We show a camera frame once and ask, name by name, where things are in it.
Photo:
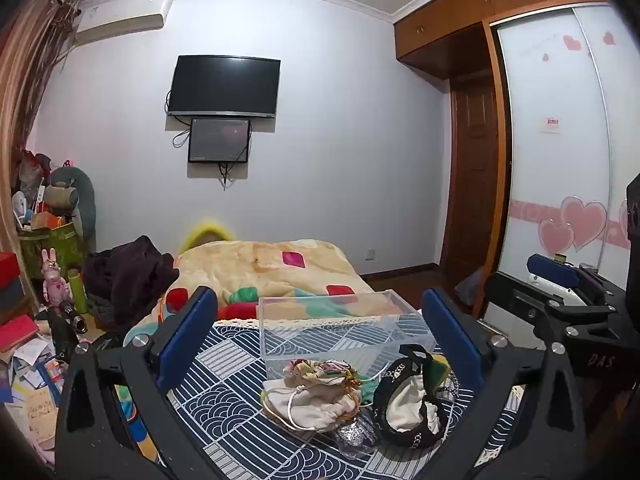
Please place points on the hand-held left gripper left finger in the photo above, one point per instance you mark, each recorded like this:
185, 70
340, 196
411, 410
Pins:
192, 332

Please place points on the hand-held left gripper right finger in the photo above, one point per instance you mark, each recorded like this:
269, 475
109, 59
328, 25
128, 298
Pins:
452, 332

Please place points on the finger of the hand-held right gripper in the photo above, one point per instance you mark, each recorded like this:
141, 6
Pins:
555, 264
530, 305

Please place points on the black and white lace pouch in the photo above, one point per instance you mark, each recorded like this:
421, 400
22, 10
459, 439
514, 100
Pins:
410, 402

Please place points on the clear plastic box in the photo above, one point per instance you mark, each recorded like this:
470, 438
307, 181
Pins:
345, 332

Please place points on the floral fabric pouch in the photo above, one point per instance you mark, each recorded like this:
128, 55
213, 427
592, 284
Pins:
327, 371

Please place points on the silver glitter pouch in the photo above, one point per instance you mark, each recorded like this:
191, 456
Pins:
356, 435

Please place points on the green and yellow cloth item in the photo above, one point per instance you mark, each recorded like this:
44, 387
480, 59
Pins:
440, 371

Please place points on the grey plastic bag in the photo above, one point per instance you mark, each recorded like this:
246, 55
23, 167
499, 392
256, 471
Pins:
470, 287

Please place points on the dark clothes pile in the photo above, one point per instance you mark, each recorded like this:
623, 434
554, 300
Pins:
127, 280

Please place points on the blue patterned bed sheet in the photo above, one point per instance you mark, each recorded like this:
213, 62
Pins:
230, 410

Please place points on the yellow patchwork blanket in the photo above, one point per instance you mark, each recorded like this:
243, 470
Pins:
260, 265

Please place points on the yellow plush object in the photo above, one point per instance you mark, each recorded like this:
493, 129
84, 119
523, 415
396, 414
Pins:
207, 234

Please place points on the white heart-print wardrobe door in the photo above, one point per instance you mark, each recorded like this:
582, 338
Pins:
565, 150

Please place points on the brown wooden door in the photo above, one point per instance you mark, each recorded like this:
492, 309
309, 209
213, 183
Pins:
472, 180

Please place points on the green bottle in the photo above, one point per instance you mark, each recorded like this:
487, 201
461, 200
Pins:
78, 292

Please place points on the pink rabbit figure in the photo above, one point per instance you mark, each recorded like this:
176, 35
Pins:
54, 280

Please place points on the green storage bin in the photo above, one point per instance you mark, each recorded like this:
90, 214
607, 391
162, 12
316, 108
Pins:
52, 252

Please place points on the pile of papers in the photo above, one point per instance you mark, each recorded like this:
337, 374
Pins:
30, 390

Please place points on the red book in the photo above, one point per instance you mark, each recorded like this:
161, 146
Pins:
17, 332

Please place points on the grey-green stuffed toy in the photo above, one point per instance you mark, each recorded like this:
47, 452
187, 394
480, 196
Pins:
72, 192

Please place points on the red box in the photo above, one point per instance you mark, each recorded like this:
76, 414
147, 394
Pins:
7, 267

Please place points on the wooden overhead cabinet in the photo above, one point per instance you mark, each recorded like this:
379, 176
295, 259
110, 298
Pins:
450, 25

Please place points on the brown striped curtain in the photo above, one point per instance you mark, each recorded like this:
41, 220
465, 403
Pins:
25, 110

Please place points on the white air conditioner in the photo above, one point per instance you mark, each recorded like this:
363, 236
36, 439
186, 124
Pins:
122, 17

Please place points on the wall socket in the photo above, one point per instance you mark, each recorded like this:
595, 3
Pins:
370, 253

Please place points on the small wall monitor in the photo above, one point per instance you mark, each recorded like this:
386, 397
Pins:
219, 140

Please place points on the wall-mounted television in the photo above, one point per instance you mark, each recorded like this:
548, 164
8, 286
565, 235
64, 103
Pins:
225, 85

